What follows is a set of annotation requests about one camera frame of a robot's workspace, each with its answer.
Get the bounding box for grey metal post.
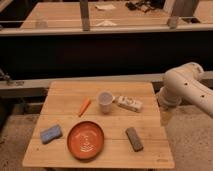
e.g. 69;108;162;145
79;0;90;31

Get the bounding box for black cable bundle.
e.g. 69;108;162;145
125;0;165;13

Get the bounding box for orange carrot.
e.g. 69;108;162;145
78;98;91;117

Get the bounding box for metal clamp bracket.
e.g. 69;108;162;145
0;68;25;87

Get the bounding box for orange round plate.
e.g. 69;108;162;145
67;121;105;160

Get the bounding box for folded white paper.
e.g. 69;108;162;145
96;20;117;26

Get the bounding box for white paper sheet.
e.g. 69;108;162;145
95;4;116;11

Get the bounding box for dark grey eraser block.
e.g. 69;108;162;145
125;127;144;152

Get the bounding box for white mug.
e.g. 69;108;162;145
97;91;115;114

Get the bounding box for blue sponge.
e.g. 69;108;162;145
40;125;63;144

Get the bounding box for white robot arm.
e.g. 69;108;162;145
156;62;213;118

